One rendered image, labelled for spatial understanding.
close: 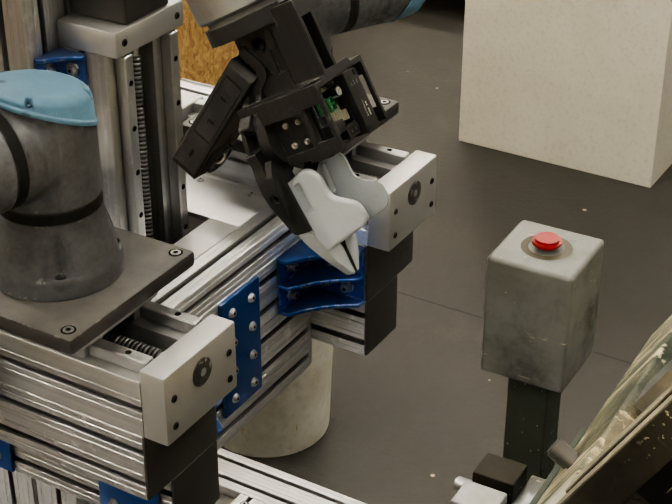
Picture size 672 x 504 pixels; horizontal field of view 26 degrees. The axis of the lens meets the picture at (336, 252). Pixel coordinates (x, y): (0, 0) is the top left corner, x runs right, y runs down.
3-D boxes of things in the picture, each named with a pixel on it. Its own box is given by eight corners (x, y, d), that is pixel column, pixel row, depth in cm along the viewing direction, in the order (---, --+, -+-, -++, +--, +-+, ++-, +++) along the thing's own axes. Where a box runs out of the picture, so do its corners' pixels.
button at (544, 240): (537, 241, 194) (539, 227, 193) (566, 248, 192) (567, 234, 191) (526, 254, 191) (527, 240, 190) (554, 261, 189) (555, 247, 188)
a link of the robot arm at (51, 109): (126, 189, 161) (117, 76, 154) (25, 232, 152) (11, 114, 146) (60, 156, 168) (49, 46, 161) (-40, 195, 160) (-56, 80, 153)
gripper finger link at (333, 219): (384, 276, 107) (332, 163, 105) (321, 292, 110) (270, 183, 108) (402, 258, 109) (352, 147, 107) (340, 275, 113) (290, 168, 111)
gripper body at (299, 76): (346, 161, 103) (274, 4, 100) (255, 191, 108) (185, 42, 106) (393, 124, 109) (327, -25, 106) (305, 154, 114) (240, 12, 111)
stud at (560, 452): (570, 462, 166) (550, 445, 167) (582, 451, 165) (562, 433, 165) (562, 474, 164) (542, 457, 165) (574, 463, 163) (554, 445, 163)
